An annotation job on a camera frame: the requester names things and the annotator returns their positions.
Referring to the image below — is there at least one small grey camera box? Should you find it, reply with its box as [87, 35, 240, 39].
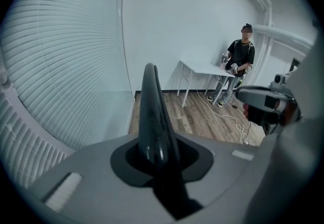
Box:
[269, 73, 288, 90]

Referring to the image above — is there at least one person's light grey clothing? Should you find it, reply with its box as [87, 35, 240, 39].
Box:
[247, 29, 324, 221]

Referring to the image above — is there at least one small white window blind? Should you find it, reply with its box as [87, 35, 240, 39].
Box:
[0, 85, 75, 189]

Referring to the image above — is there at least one thick white horizontal pipe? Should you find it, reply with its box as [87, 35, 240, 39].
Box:
[252, 24, 315, 49]

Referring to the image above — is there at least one white table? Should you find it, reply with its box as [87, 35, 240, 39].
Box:
[176, 60, 236, 109]

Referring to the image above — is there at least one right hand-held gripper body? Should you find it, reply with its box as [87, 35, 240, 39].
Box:
[235, 85, 302, 128]

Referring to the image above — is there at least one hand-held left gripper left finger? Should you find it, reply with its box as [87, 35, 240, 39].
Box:
[137, 63, 163, 162]

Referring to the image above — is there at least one large white window blind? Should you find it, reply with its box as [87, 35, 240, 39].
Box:
[1, 0, 135, 151]

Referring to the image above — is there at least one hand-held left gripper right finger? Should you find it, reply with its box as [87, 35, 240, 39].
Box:
[153, 65, 181, 166]

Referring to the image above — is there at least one white cable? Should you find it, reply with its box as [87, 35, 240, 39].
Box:
[196, 88, 255, 146]

